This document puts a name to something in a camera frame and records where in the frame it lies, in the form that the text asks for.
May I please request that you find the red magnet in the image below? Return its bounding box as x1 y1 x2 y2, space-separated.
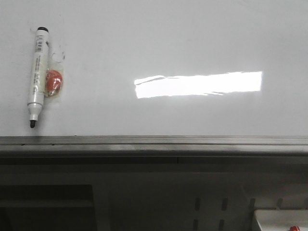
44 61 65 105

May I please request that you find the white black-tipped whiteboard marker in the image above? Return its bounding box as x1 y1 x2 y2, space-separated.
27 27 50 128

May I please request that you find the white whiteboard surface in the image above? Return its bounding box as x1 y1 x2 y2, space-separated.
0 0 308 136

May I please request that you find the white slotted metal rack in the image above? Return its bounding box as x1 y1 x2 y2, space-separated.
92 172 308 231

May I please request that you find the white box with red object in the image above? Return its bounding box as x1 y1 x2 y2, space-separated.
252 209 308 231

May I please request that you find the grey aluminium whiteboard frame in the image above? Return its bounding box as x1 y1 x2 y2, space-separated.
0 136 308 165

